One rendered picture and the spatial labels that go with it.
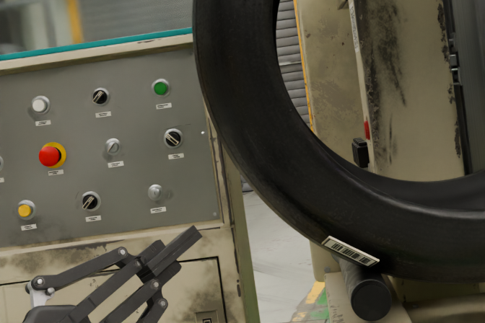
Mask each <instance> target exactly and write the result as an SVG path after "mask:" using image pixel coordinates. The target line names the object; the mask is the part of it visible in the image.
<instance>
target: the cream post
mask: <svg viewBox="0 0 485 323"><path fill-rule="evenodd" d="M348 1H349V5H350V4H351V3H352V2H353V7H354V17H355V23H356V29H357V39H358V45H359V51H358V52H355V53H356V58H357V70H358V77H359V87H360V93H361V98H362V109H363V115H364V121H367V120H368V124H369V129H370V140H367V147H368V153H369V158H370V169H371V172H373V173H375V174H379V175H382V176H385V177H390V178H393V179H398V180H408V181H418V182H429V181H440V180H449V179H453V178H457V177H462V176H465V172H464V166H463V155H462V149H461V143H460V132H459V127H458V116H457V110H456V103H455V93H454V87H453V76H452V70H451V64H450V53H449V48H448V41H447V30H446V24H445V13H444V7H443V2H442V0H348ZM388 278H389V279H390V281H391V283H392V285H393V287H394V289H395V291H396V293H397V295H398V297H399V299H400V300H401V303H405V302H411V301H422V300H428V299H434V298H445V297H451V296H462V295H468V294H475V293H480V290H479V284H478V283H468V284H444V283H426V282H419V281H415V280H406V279H403V278H396V277H393V276H389V275H388Z"/></svg>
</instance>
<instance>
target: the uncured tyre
mask: <svg viewBox="0 0 485 323"><path fill-rule="evenodd" d="M279 2H280V0H193V11H192V33H193V51H194V57H195V62H196V70H197V74H198V80H199V84H200V87H201V92H202V95H203V98H204V102H205V104H206V108H207V110H208V113H209V116H210V118H211V121H212V123H213V126H214V128H215V130H216V132H217V135H218V136H219V139H220V141H221V142H222V145H223V147H224V148H225V150H226V152H227V153H228V155H229V157H230V158H231V160H232V162H233V164H234V165H235V166H236V168H237V170H238V171H239V172H240V174H241V175H242V177H243V178H244V179H245V181H246V182H247V183H248V184H249V185H250V187H251V188H252V189H253V191H254V192H255V193H256V194H257V195H258V197H259V198H260V199H261V200H262V201H263V202H264V203H265V204H266V205H267V206H268V207H269V208H270V209H271V210H272V211H273V212H274V213H275V214H276V215H277V216H278V217H279V218H281V219H282V220H283V221H284V222H286V223H287V224H288V225H289V226H291V227H292V228H293V229H294V230H295V231H297V232H298V233H300V234H301V235H303V236H304V237H305V238H307V239H309V240H310V241H311V242H313V243H314V244H316V245H318V246H319V247H321V248H323V249H324V250H326V251H328V252H330V253H332V254H333V255H335V256H337V257H340V258H342V259H344V260H346V261H348V262H351V263H353V264H355V265H358V266H360V267H364V268H366V269H368V270H372V271H375V272H378V273H382V274H385V275H389V276H393V277H396V278H403V279H406V280H415V281H419V282H426V283H444V284H468V283H485V169H482V170H480V171H477V172H474V173H472V174H468V175H465V176H462V177H457V178H453V179H449V180H440V181H429V182H418V181H408V180H398V179H393V178H390V177H385V176H382V175H379V174H375V173H373V172H369V171H367V170H365V169H363V168H361V167H358V166H357V165H355V164H352V163H351V162H349V161H347V160H345V159H344V158H342V157H341V156H339V155H338V154H337V153H335V152H334V151H332V150H331V149H330V148H328V147H327V146H326V145H325V144H324V143H323V142H322V141H321V140H320V139H319V138H318V137H317V136H316V135H315V134H314V133H313V132H312V131H311V130H310V128H309V127H308V126H307V124H306V123H305V122H304V120H303V119H302V118H301V116H300V114H299V113H298V111H297V110H296V108H295V106H294V104H293V102H292V101H291V98H290V96H289V94H288V92H287V89H286V87H285V84H284V80H283V78H282V75H281V70H280V67H279V60H278V56H277V49H276V21H277V14H278V10H279ZM329 236H332V237H333V238H335V239H337V240H339V241H341V242H344V243H346V244H348V245H350V246H352V247H354V248H356V249H358V250H360V251H362V252H365V253H367V254H369V255H371V256H373V257H375V258H377V259H379V260H380V261H379V262H378V263H376V264H374V265H373V266H371V267H367V266H366V265H363V264H361V263H359V262H357V261H355V260H353V259H351V258H349V257H347V256H345V255H343V254H341V253H338V252H336V251H334V250H332V249H330V248H328V247H326V246H324V245H322V242H323V241H324V240H325V239H327V238H328V237H329Z"/></svg>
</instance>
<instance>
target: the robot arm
mask: <svg viewBox="0 0 485 323"><path fill-rule="evenodd" d="M201 237H202V235H201V233H200V232H199V231H198V230H197V228H196V227H195V226H194V225H192V226H191V227H189V228H188V229H186V230H185V231H183V232H182V233H180V234H179V235H178V236H176V237H175V238H174V239H173V240H172V241H171V242H170V243H169V244H167V245H166V246H165V245H164V243H163V242H162V241H161V239H159V240H156V241H155V242H153V243H151V244H150V245H149V246H148V247H146V248H145V249H144V250H143V251H141V252H140V253H139V254H138V255H131V254H130V253H128V251H127V249H126V248H125V247H118V248H116V249H113V250H111V251H109V252H106V253H105V254H103V255H100V256H98V257H95V258H93V259H91V260H88V261H86V262H83V263H82V264H80V265H77V266H75V267H72V268H70V269H68V270H65V271H63V272H62V273H59V274H57V275H37V276H35V277H34V278H33V279H32V280H31V281H30V282H28V283H27V284H26V286H25V290H26V292H27V293H28V294H29V295H30V303H31V310H29V311H28V312H27V313H26V315H25V318H24V320H23V322H22V323H91V321H90V320H89V317H88V315H89V314H90V313H91V312H92V311H94V310H95V309H96V308H97V307H98V306H99V305H100V304H101V303H102V302H103V301H104V300H105V299H107V298H108V297H109V296H110V295H112V294H113V293H114V292H115V291H117V290H118V289H119V288H120V287H121V286H122V285H123V284H124V283H126V282H127V281H128V280H129V279H130V278H132V277H133V276H134V275H135V274H136V275H137V276H138V277H139V279H140V280H141V282H142V283H143V285H142V286H140V287H139V288H138V289H137V290H136V291H135V292H134V293H132V294H131V295H130V296H129V297H128V298H127V299H126V300H125V301H123V302H122V303H121V304H120V305H119V306H117V307H116V308H115V309H114V310H112V311H111V312H110V313H109V314H108V315H107V316H106V317H105V318H104V319H102V320H101V321H100V322H99V323H122V322H123V321H124V320H125V319H127V318H128V317H129V316H130V315H131V314H133V313H134V312H135V311H136V310H137V309H138V308H139V307H140V306H141V305H142V304H144V303H145V302H146V303H147V307H146V308H145V310H144V311H143V313H142V314H141V316H140V317H139V319H138V320H137V322H136V323H158V321H159V320H160V318H161V316H162V315H163V314H164V312H165V310H166V308H167V307H168V302H167V300H166V299H165V298H163V295H162V287H163V285H164V284H166V283H167V282H168V281H169V280H170V279H171V278H172V277H173V276H175V275H176V274H177V273H178V272H180V269H181V268H182V266H181V265H180V263H179V262H178V261H177V259H178V258H179V256H181V255H182V254H183V253H184V252H185V251H187V250H188V249H189V248H190V247H191V246H193V245H194V244H195V243H196V242H197V241H198V240H199V239H200V238H201ZM114 265H116V266H118V267H119V268H120V270H118V271H117V272H116V273H115V274H113V275H112V276H111V277H110V278H108V279H107V280H106V281H105V282H104V283H103V284H102V285H100V286H99V287H98V288H96V289H95V290H94V291H93V292H91V294H90V295H88V296H87V297H86V298H85V299H83V300H82V301H81V302H80V303H78V304H77V305H76V306H75V305H71V304H68V305H45V302H46V301H48V300H49V299H51V298H53V297H54V295H55V292H56V291H58V290H61V289H62V288H65V287H67V286H70V285H71V284H74V283H76V282H78V281H80V280H83V279H85V278H87V277H89V276H91V275H94V274H95V273H98V272H100V271H102V270H105V269H107V268H109V267H111V266H114Z"/></svg>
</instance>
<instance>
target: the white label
mask: <svg viewBox="0 0 485 323"><path fill-rule="evenodd" d="M322 245H324V246H326V247H328V248H330V249H332V250H334V251H336V252H338V253H341V254H343V255H345V256H347V257H349V258H351V259H353V260H355V261H357V262H359V263H361V264H363V265H366V266H367V267H371V266H373V265H374V264H376V263H378V262H379V261H380V260H379V259H377V258H375V257H373V256H371V255H369V254H367V253H365V252H362V251H360V250H358V249H356V248H354V247H352V246H350V245H348V244H346V243H344V242H341V241H339V240H337V239H335V238H333V237H332V236H329V237H328V238H327V239H325V240H324V241H323V242H322Z"/></svg>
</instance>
